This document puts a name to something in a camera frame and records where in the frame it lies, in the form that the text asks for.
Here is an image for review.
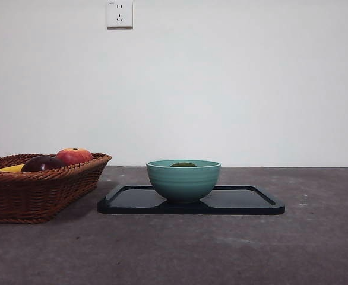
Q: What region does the teal ribbed bowl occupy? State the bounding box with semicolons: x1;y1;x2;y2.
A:
145;159;222;205

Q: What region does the black rectangular tray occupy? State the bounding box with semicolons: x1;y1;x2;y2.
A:
97;185;287;216

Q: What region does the red apple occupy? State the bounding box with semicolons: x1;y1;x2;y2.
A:
55;147;94;164

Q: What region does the dark purple apple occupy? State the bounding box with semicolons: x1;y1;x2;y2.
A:
20;154;67;173

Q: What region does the brown wicker basket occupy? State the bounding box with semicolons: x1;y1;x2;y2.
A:
0;152;112;224

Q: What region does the yellow banana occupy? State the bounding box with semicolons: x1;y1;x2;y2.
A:
0;164;26;173

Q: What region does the white wall socket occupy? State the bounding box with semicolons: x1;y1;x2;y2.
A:
107;0;134;30

